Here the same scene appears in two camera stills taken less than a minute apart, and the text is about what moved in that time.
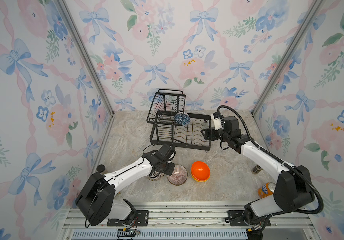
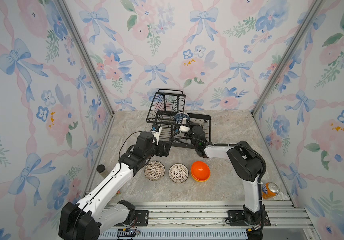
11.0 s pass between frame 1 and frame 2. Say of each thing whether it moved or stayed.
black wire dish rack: stayed
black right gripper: moved
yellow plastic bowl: stayed
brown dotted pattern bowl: stayed
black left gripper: moved
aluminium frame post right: stayed
